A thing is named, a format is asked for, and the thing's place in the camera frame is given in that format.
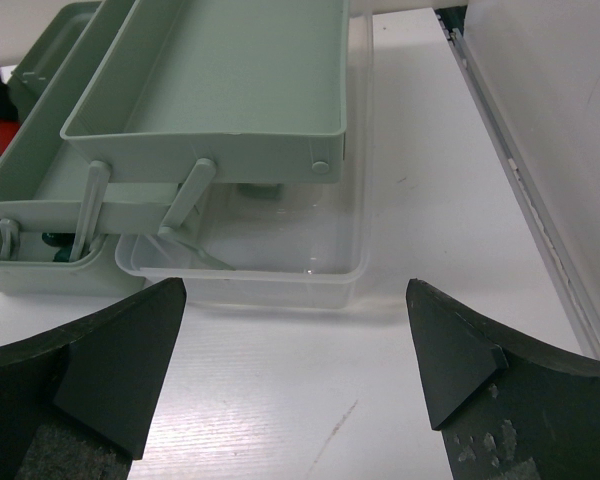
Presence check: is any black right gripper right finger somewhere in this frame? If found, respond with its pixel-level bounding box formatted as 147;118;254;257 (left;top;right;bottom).
406;279;600;479

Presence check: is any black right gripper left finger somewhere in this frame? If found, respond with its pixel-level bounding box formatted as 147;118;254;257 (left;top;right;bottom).
0;278;187;479

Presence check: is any red handled screwdriver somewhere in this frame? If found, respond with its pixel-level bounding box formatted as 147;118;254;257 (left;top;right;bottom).
0;119;20;155

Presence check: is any large green handled screwdriver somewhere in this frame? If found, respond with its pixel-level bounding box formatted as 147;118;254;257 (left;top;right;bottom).
53;247;72;263

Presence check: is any green cantilever toolbox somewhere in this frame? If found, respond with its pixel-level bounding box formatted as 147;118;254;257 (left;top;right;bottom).
0;1;351;296

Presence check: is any clear plastic container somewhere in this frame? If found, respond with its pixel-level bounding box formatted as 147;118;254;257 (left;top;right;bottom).
115;2;373;309

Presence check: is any aluminium frame rail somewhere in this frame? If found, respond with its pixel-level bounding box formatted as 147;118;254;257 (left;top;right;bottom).
436;1;600;359

